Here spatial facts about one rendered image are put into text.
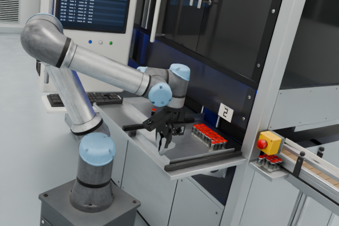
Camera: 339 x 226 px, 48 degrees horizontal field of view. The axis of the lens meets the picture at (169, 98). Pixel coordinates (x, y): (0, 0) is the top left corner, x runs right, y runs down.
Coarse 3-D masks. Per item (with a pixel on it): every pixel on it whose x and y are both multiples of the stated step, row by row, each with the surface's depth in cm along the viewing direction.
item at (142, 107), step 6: (126, 102) 192; (132, 102) 198; (138, 102) 200; (144, 102) 202; (150, 102) 203; (132, 108) 187; (138, 108) 193; (144, 108) 194; (150, 108) 196; (156, 108) 197; (162, 108) 199; (186, 108) 205; (138, 114) 182; (144, 114) 188; (150, 114) 189; (186, 114) 197; (192, 114) 190; (198, 114) 192; (204, 114) 195; (144, 120) 178
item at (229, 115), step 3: (222, 105) 172; (225, 105) 170; (219, 108) 174; (222, 108) 172; (228, 108) 169; (219, 111) 174; (222, 111) 172; (225, 111) 170; (228, 111) 169; (231, 111) 168; (219, 114) 174; (222, 114) 172; (225, 114) 171; (228, 114) 169; (231, 114) 168; (222, 117) 172; (228, 117) 169; (231, 117) 168; (228, 120) 170
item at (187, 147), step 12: (144, 132) 165; (180, 132) 175; (144, 144) 158; (180, 144) 164; (192, 144) 166; (204, 144) 168; (156, 156) 151; (168, 156) 152; (180, 156) 154; (192, 156) 149; (204, 156) 154
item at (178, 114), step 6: (168, 108) 138; (174, 108) 138; (180, 108) 139; (174, 114) 141; (180, 114) 142; (168, 120) 140; (174, 120) 142; (180, 120) 144; (162, 126) 142; (168, 126) 140; (174, 126) 141; (180, 126) 143; (162, 132) 143; (174, 132) 144
